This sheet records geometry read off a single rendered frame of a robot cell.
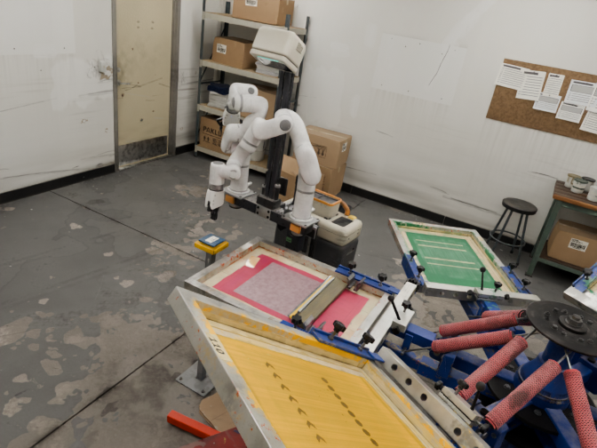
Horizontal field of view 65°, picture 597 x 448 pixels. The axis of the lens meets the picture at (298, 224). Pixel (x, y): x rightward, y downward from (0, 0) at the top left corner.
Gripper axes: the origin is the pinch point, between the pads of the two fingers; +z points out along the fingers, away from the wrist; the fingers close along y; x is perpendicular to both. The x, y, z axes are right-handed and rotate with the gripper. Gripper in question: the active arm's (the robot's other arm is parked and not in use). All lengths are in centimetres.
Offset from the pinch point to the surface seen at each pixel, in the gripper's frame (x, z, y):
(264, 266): 33.8, 15.4, 1.4
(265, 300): 50, 15, 26
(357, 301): 83, 15, -2
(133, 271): -117, 111, -57
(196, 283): 22.3, 11.8, 39.0
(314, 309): 72, 12, 22
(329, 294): 72, 12, 7
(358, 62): -82, -48, -368
